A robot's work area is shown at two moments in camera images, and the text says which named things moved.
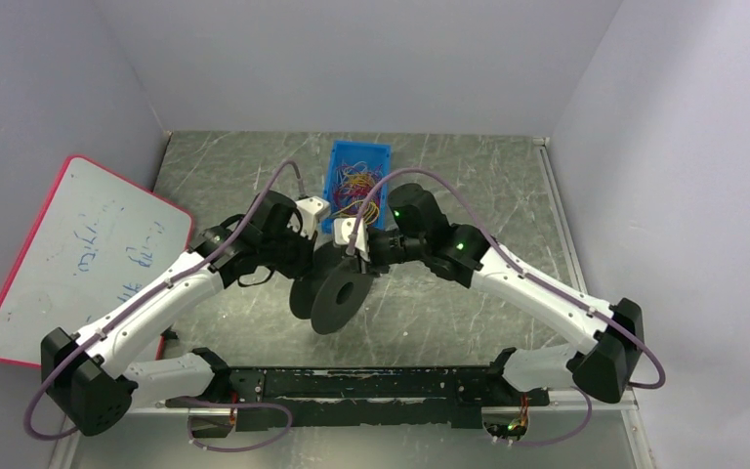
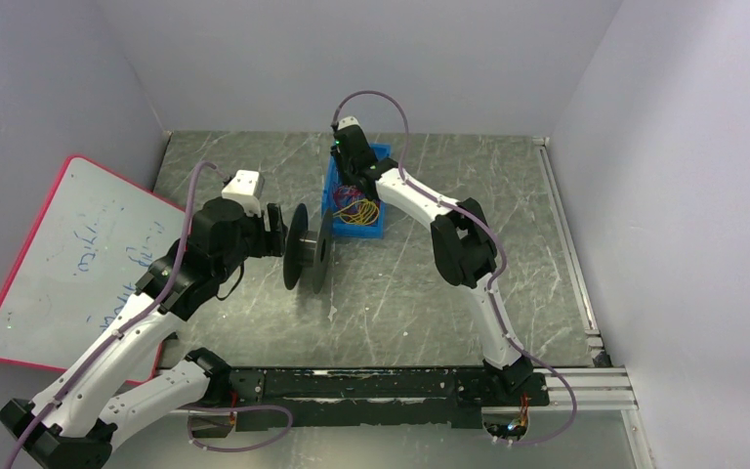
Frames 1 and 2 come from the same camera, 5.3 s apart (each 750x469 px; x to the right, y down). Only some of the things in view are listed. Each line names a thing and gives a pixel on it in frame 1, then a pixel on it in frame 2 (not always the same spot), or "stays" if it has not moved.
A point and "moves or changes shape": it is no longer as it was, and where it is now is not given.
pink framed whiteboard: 93,238 stays
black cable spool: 333,292 moves or changes shape
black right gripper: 370,248 -> 354,172
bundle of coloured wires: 353,183 stays
